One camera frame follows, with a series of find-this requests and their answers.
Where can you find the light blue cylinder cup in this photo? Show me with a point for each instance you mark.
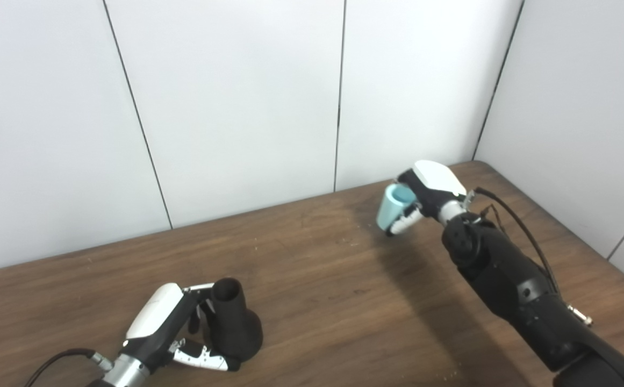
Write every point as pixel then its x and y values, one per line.
pixel 392 209

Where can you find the black flared nozzle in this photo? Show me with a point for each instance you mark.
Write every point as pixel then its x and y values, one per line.
pixel 234 328

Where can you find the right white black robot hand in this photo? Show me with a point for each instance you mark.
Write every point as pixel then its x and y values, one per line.
pixel 435 185

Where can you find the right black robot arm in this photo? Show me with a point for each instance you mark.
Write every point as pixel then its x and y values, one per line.
pixel 521 290

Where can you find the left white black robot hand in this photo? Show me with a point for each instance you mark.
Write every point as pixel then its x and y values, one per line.
pixel 156 322

